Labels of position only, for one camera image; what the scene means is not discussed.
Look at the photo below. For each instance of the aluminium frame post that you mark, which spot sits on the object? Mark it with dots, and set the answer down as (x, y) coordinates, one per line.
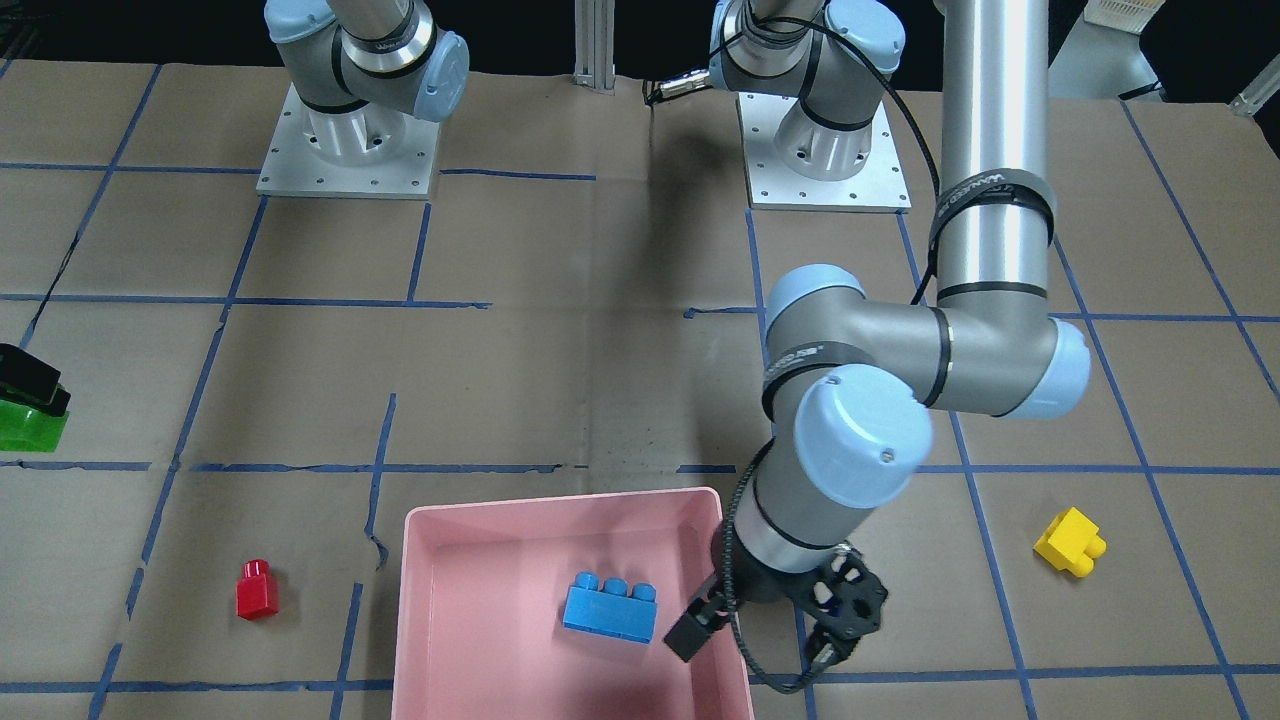
(593, 31)

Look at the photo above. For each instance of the red toy block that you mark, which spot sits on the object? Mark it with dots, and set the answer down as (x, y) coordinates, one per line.
(257, 592)

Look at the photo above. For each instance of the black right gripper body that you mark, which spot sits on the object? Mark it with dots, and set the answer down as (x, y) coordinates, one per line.
(27, 374)

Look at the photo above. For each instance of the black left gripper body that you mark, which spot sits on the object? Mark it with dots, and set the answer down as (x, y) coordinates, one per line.
(752, 585)

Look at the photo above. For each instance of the pink plastic box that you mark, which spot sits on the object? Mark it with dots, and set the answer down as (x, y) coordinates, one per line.
(555, 608)

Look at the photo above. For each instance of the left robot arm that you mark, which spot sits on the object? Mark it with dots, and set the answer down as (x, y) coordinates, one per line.
(850, 381)

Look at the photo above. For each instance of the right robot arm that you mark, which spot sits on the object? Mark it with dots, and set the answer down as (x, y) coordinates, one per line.
(201, 152)

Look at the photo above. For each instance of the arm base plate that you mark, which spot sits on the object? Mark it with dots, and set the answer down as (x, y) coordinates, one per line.
(795, 165)
(370, 153)

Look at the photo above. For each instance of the blue toy block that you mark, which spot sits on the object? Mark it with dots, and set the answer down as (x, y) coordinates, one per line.
(611, 607)

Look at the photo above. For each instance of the yellow toy block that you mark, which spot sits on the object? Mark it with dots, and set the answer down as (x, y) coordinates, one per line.
(1071, 542)

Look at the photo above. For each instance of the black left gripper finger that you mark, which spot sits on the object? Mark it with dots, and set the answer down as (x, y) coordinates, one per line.
(824, 650)
(706, 613)

